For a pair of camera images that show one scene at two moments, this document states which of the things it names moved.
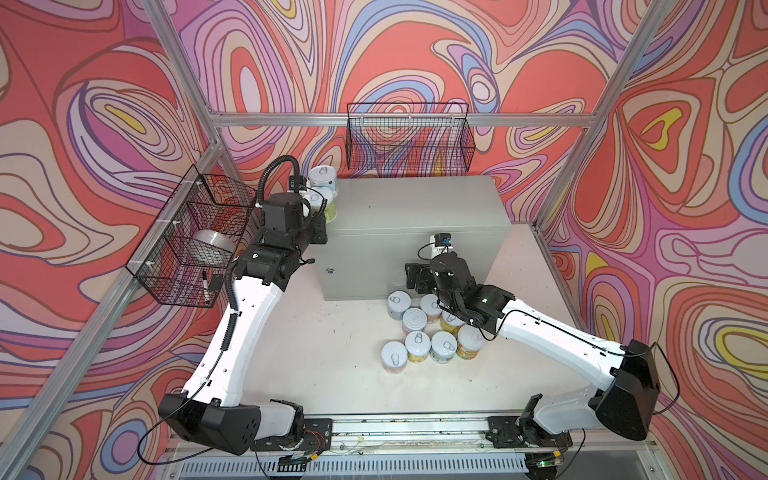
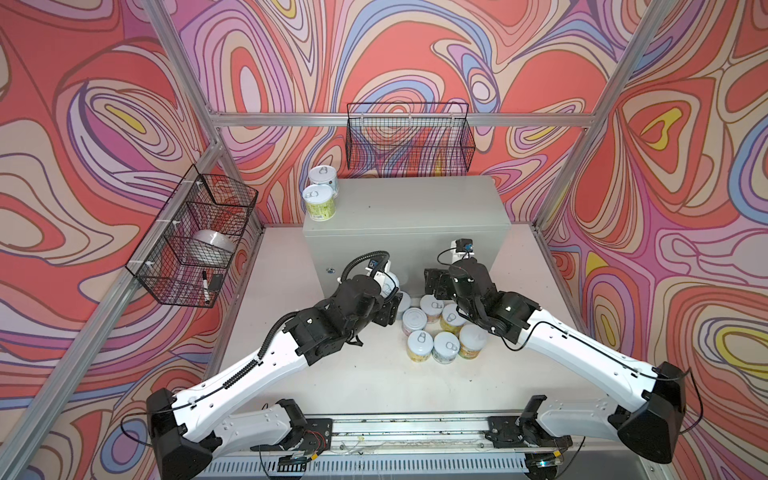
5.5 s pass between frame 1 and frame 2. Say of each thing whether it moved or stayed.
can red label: stayed
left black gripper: moved
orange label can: stayed
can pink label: moved
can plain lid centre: stayed
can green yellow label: stayed
